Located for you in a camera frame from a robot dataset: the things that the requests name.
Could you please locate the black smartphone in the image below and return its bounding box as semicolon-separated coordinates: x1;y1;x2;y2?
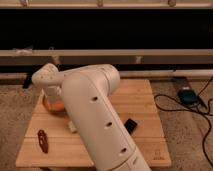
124;118;137;134

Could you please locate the orange ceramic bowl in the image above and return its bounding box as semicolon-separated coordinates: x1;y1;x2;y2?
42;97;65;114

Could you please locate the white sponge block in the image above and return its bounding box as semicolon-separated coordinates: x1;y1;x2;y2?
68;121;77;133

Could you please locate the red brown chili pepper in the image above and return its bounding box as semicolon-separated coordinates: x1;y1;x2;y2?
37;130;49;154

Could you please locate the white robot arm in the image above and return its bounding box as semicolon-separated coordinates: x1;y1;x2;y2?
32;63;151;171

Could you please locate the white horizontal rail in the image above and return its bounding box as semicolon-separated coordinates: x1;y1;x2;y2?
0;49;213;66

